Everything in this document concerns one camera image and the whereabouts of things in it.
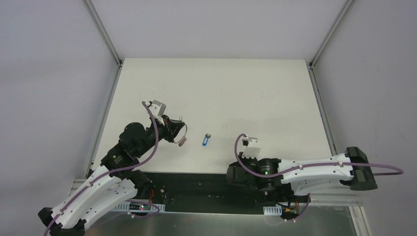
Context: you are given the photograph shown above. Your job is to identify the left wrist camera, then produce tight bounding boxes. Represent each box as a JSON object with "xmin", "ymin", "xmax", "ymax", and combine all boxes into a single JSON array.
[{"xmin": 146, "ymin": 100, "xmax": 166, "ymax": 125}]

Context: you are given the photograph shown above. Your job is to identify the aluminium frame post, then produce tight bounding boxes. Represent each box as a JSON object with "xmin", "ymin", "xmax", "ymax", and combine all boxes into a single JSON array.
[
  {"xmin": 309, "ymin": 0, "xmax": 356, "ymax": 69},
  {"xmin": 83, "ymin": 0, "xmax": 123, "ymax": 67}
]

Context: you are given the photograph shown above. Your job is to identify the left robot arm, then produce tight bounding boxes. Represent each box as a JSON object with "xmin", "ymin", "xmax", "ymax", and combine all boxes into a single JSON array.
[{"xmin": 38, "ymin": 115, "xmax": 187, "ymax": 236}]

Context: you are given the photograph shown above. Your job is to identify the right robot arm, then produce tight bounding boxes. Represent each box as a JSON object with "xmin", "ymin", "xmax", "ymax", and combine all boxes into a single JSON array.
[{"xmin": 226, "ymin": 147, "xmax": 378, "ymax": 202}]

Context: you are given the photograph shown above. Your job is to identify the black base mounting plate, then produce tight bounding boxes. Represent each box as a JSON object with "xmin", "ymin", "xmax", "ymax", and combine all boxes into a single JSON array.
[{"xmin": 134, "ymin": 172, "xmax": 308, "ymax": 214}]

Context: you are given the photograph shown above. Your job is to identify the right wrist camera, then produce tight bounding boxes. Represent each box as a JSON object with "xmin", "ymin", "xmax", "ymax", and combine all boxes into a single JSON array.
[{"xmin": 241, "ymin": 137, "xmax": 261, "ymax": 159}]

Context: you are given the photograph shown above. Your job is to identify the aluminium front rail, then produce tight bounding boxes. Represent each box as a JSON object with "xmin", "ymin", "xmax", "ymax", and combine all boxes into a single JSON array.
[{"xmin": 66, "ymin": 179, "xmax": 363, "ymax": 212}]

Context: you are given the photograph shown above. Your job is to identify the silver metal keyring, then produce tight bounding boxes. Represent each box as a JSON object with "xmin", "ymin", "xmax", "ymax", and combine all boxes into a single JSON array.
[{"xmin": 174, "ymin": 116, "xmax": 188, "ymax": 147}]

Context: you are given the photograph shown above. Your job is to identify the right aluminium frame post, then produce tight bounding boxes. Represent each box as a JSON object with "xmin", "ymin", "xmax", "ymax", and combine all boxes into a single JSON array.
[{"xmin": 309, "ymin": 0, "xmax": 356, "ymax": 69}]

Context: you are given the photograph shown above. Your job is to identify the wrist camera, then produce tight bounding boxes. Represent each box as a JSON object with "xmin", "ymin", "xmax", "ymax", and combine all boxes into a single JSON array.
[
  {"xmin": 146, "ymin": 100, "xmax": 166, "ymax": 125},
  {"xmin": 241, "ymin": 137, "xmax": 261, "ymax": 159}
]

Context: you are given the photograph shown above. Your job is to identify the left aluminium frame post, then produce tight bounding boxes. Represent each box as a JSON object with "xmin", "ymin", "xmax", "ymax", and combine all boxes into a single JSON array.
[{"xmin": 83, "ymin": 0, "xmax": 123, "ymax": 67}]

